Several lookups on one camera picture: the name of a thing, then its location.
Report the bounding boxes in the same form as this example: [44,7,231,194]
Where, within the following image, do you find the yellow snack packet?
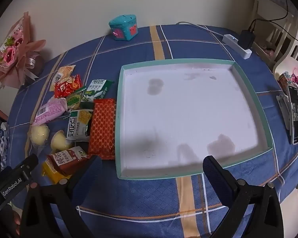
[41,160,72,185]

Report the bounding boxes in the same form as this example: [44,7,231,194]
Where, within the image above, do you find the white power cable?
[175,21,225,38]

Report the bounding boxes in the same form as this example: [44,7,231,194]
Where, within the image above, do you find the blue white printed bag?
[0,123,9,169]

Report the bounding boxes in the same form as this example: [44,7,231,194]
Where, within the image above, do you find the pink flower bouquet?
[0,11,47,90]

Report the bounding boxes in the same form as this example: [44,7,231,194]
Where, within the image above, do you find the small green snack packet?
[66,86,87,111]

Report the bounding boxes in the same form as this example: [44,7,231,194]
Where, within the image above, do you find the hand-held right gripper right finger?
[202,155,285,238]

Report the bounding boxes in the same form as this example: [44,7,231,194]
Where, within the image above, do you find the dark red snack packet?
[46,146,88,176]

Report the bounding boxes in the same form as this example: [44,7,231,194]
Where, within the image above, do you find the teal toy house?
[108,14,139,41]

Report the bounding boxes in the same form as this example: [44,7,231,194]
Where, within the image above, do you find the teal rimmed white tray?
[114,59,274,180]

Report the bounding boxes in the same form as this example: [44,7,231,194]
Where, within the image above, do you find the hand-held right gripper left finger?
[20,155,103,238]

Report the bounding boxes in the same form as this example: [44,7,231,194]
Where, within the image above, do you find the white plastic chair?
[248,0,298,80]

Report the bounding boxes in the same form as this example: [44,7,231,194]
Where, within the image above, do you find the pink snack packet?
[33,97,67,126]

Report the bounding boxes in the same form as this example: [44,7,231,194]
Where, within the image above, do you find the white power strip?
[223,34,252,59]

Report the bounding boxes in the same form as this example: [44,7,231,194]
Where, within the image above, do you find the smartphone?
[288,84,298,145]

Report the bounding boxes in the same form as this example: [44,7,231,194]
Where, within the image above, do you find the white green cracker packet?
[66,109,93,142]

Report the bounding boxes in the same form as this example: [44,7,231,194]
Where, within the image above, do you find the person's left hand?
[1,202,24,237]

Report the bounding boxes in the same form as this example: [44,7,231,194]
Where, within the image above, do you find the red cartoon snack packet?
[54,74,83,99]

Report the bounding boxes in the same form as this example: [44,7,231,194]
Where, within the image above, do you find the white phone stand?
[276,94,292,129]

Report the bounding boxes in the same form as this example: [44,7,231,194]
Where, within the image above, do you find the cream orange snack packet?
[50,65,75,92]

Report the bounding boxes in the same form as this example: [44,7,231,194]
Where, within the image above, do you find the red gold patterned snack packet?
[87,99,117,160]

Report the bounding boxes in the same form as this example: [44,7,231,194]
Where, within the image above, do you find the round yellow cake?
[30,125,50,149]
[50,130,74,154]

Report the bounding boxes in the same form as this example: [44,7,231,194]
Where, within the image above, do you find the blue plaid tablecloth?
[5,25,298,238]

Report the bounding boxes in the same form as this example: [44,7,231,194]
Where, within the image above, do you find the black charger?
[239,30,255,50]

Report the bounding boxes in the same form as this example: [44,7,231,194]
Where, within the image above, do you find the green white snack packet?
[80,79,115,103]

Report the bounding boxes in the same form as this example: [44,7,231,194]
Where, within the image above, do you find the patterned tape roll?
[278,71,292,85]

